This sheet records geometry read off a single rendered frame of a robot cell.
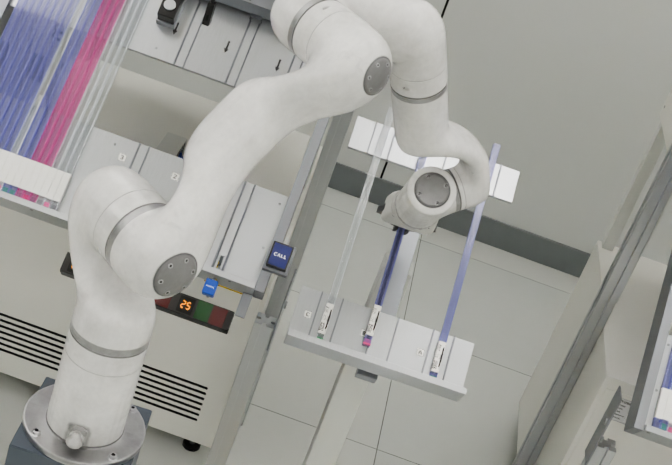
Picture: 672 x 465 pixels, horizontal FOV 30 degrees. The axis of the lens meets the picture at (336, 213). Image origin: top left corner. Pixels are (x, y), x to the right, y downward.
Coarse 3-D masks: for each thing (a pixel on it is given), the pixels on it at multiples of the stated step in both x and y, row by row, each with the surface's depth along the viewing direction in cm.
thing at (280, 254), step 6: (276, 246) 238; (282, 246) 238; (276, 252) 238; (282, 252) 238; (288, 252) 238; (270, 258) 238; (276, 258) 238; (282, 258) 238; (288, 258) 238; (276, 264) 237; (282, 264) 237
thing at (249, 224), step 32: (96, 128) 246; (96, 160) 244; (128, 160) 245; (160, 160) 245; (160, 192) 244; (256, 192) 246; (224, 224) 243; (256, 224) 244; (224, 256) 241; (256, 256) 242
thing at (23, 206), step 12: (0, 192) 238; (0, 204) 244; (12, 204) 240; (24, 204) 238; (36, 204) 238; (36, 216) 243; (48, 216) 239; (60, 216) 238; (204, 264) 238; (204, 276) 242; (216, 276) 239; (228, 276) 238; (240, 288) 242; (252, 288) 238
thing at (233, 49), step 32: (160, 0) 255; (192, 0) 256; (160, 32) 253; (192, 32) 254; (224, 32) 255; (256, 32) 255; (192, 64) 252; (224, 64) 253; (256, 64) 253; (288, 64) 254
